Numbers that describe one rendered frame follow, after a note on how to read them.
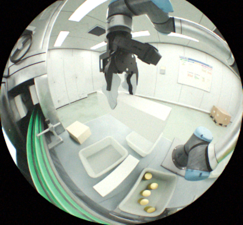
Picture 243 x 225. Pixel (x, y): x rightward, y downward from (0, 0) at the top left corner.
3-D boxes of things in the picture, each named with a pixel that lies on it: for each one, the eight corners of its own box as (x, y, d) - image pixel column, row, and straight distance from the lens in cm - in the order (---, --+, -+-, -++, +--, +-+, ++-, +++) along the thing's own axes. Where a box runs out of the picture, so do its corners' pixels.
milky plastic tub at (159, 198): (116, 204, 43) (115, 208, 35) (141, 170, 44) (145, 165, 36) (151, 213, 48) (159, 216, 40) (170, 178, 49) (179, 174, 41)
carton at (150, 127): (110, 101, 32) (109, 88, 31) (164, 128, 20) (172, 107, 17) (98, 105, 30) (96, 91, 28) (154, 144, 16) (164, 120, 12)
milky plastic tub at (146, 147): (123, 145, 52) (123, 137, 44) (142, 129, 63) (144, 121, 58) (143, 161, 48) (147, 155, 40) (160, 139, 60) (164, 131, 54)
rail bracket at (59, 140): (52, 152, 60) (31, 125, 49) (70, 140, 58) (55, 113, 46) (54, 157, 57) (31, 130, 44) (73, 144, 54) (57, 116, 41)
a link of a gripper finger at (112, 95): (104, 103, 23) (110, 75, 22) (116, 110, 18) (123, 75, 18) (96, 104, 21) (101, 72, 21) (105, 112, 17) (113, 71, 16)
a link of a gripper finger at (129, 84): (126, 95, 28) (121, 72, 25) (138, 99, 25) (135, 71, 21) (120, 98, 26) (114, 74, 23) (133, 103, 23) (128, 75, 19)
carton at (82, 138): (79, 127, 71) (76, 120, 66) (91, 134, 60) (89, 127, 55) (69, 134, 68) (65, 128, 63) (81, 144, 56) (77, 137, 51)
